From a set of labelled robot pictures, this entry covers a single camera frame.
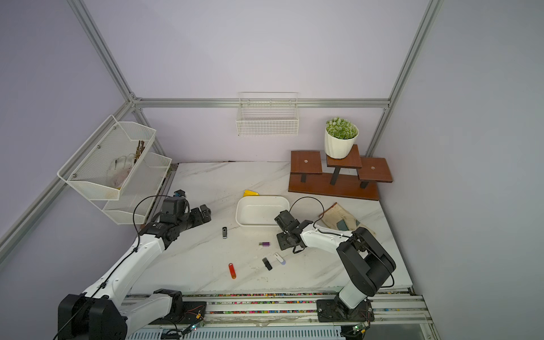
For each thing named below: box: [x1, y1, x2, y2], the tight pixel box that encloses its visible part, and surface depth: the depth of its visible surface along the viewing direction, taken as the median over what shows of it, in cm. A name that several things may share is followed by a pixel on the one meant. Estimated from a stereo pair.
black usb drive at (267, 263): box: [262, 257, 273, 271], surface depth 86 cm
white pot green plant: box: [324, 116, 360, 160], surface depth 85 cm
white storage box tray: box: [235, 195, 291, 226], surface depth 102 cm
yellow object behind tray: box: [242, 189, 260, 197], surface depth 110 cm
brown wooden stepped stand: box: [288, 144, 394, 201], surface depth 107 cm
